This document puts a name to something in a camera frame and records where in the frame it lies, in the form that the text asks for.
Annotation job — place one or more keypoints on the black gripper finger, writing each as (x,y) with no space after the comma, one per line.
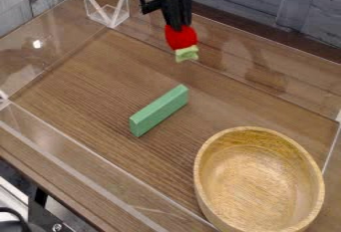
(185,12)
(171,14)

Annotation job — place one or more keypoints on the red plush strawberry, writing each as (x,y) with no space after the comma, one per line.
(182,42)

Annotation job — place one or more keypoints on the green rectangular block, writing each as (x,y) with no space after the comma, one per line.
(158,110)

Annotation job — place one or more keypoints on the wooden bowl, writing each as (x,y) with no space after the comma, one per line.
(257,182)

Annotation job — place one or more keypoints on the clear acrylic corner bracket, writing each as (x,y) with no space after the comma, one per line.
(108,15)

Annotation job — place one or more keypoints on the black table leg mount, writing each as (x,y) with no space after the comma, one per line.
(24,216)

